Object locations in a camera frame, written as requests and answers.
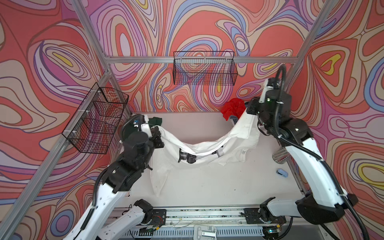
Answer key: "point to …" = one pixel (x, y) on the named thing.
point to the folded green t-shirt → (154, 121)
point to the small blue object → (281, 172)
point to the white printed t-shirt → (234, 147)
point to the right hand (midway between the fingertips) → (250, 101)
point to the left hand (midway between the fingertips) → (162, 125)
